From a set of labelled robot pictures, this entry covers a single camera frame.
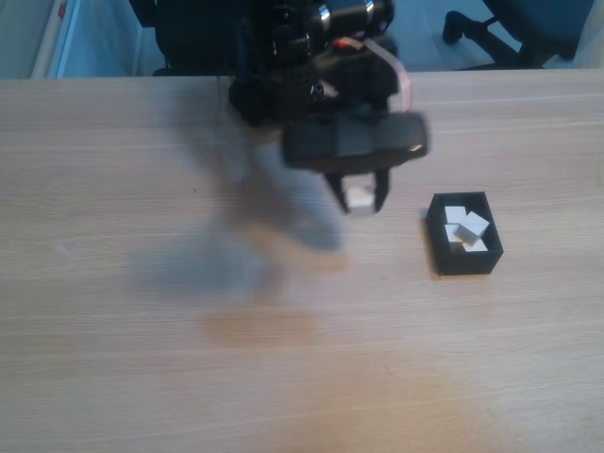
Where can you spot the black open box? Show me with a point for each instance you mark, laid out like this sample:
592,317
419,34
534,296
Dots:
467,264

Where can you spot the blue office chair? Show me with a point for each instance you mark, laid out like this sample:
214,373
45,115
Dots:
542,23

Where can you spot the white board with red print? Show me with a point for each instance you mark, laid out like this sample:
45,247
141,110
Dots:
49,42

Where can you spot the black oval camera box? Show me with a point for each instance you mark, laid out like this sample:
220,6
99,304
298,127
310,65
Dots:
391,139

